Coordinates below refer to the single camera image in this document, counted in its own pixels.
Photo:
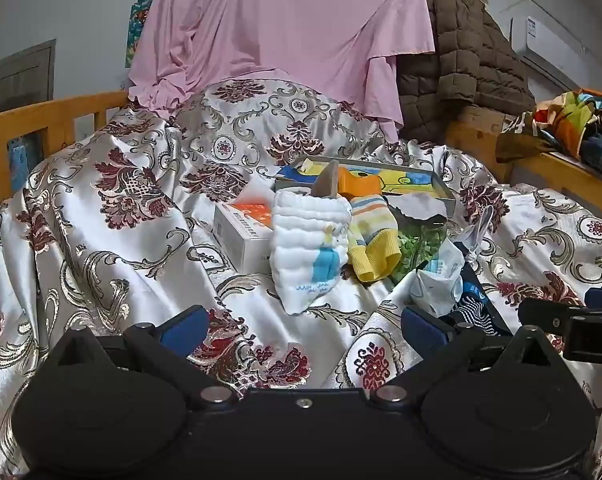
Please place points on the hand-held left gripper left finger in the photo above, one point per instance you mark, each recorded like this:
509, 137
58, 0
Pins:
186, 330

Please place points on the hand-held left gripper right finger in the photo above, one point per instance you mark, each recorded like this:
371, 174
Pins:
423, 327

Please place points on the yellow striped towel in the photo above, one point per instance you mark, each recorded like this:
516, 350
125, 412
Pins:
371, 240

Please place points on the grey cloth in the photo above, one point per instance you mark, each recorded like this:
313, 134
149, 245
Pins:
416, 207

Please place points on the white gauze towel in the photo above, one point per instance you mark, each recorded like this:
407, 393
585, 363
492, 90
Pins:
296, 240

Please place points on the grey metal tray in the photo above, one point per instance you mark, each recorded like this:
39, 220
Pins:
416, 180

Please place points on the orange cup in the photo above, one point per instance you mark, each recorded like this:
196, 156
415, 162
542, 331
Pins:
358, 185

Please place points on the navy striped sock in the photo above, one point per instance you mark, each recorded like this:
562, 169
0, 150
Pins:
473, 315

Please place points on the floral satin bedspread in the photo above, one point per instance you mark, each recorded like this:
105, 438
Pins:
131, 260

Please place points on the white box with orange label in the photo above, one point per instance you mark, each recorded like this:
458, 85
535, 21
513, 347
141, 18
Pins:
241, 240

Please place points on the blue jeans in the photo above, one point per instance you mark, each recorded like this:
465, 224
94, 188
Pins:
601, 155

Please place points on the colourful crumpled cloth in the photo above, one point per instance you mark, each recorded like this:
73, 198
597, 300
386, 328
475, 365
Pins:
571, 115

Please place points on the white air conditioner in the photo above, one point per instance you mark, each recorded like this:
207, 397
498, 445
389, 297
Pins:
536, 40

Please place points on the brown quilted jacket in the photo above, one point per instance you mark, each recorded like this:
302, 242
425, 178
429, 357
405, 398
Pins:
461, 60

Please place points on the grey door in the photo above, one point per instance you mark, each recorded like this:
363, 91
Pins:
16, 80

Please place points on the pink sheet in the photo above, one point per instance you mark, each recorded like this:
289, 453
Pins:
281, 20

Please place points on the wooden furniture frame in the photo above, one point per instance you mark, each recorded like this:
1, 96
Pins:
571, 170

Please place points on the wooden bed rail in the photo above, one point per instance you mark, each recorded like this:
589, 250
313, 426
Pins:
56, 110

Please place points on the colourful wall poster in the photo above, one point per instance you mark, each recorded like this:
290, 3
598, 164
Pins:
136, 30

